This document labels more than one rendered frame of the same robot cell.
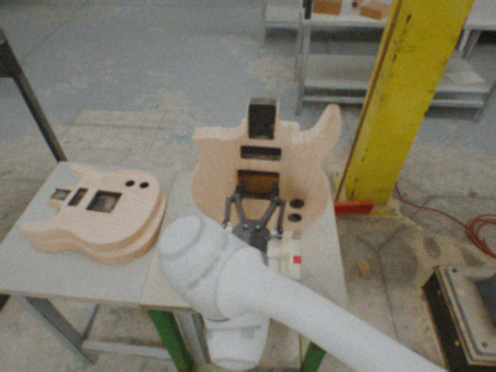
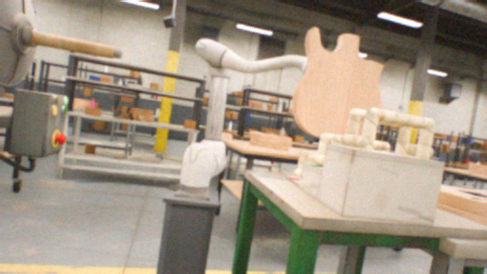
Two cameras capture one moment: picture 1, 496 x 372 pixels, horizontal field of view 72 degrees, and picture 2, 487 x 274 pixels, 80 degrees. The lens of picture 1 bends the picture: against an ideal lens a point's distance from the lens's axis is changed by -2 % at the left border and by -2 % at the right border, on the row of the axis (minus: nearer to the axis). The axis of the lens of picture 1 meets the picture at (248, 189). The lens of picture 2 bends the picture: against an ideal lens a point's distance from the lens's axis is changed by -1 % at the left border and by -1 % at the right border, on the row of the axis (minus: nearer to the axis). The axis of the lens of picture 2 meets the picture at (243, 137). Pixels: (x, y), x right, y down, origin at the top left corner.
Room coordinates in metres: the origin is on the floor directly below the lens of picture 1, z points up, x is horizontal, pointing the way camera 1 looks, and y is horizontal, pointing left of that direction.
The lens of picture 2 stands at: (1.59, -0.68, 1.13)
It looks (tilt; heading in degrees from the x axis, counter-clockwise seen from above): 3 degrees down; 163
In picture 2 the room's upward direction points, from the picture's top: 9 degrees clockwise
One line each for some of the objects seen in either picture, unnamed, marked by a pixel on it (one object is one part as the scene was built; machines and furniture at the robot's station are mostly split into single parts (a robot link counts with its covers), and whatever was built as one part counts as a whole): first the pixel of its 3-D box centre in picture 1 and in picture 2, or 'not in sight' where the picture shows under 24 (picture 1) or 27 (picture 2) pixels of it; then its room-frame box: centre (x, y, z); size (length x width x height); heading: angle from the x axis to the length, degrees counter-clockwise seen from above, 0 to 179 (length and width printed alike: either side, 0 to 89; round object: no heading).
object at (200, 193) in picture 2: not in sight; (189, 188); (0.02, -0.45, 0.73); 0.22 x 0.18 x 0.06; 79
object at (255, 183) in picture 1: (258, 182); not in sight; (0.60, -0.02, 1.29); 0.10 x 0.03 x 0.05; 84
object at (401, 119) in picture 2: (269, 125); (400, 119); (0.97, -0.07, 1.20); 0.20 x 0.03 x 0.03; 83
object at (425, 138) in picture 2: not in sight; (424, 141); (0.98, 0.01, 1.15); 0.03 x 0.03 x 0.09
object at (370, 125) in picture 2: not in sight; (369, 132); (0.96, -0.16, 1.15); 0.03 x 0.03 x 0.09
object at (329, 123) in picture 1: (322, 126); (316, 41); (0.60, -0.16, 1.46); 0.07 x 0.04 x 0.09; 84
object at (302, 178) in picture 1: (259, 174); (340, 88); (0.61, -0.03, 1.31); 0.35 x 0.04 x 0.40; 84
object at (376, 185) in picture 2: not in sight; (377, 182); (0.92, -0.07, 1.02); 0.27 x 0.15 x 0.17; 84
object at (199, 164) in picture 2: not in sight; (198, 164); (0.02, -0.43, 0.87); 0.18 x 0.16 x 0.22; 148
